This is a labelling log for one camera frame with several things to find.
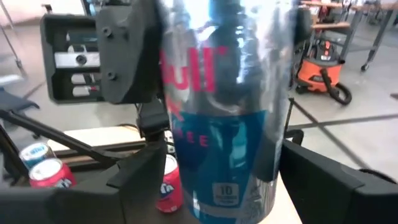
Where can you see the blue beverage can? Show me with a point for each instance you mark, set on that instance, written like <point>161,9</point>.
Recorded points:
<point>35,154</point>

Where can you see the grey metal stand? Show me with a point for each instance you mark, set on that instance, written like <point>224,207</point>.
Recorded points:
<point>11,46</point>

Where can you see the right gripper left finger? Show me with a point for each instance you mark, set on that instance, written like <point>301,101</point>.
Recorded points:
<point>130,193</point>

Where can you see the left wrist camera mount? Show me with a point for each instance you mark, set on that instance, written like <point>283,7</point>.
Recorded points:
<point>62,81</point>

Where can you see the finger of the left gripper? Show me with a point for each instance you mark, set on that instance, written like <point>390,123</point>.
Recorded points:
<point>154,116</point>

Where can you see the background work table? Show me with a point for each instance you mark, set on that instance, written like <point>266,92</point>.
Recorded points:
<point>379,31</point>

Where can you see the orange shop vacuum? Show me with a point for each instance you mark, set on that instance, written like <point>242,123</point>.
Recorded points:
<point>317,74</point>

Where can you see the blue silver Red Bull can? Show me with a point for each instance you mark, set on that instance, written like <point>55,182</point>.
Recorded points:
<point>224,140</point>

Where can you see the wooden shelf board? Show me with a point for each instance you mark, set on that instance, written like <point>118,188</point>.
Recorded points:
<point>284,211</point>
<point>93,137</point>

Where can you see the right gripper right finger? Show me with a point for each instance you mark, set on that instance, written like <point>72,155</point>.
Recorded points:
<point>335,199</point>

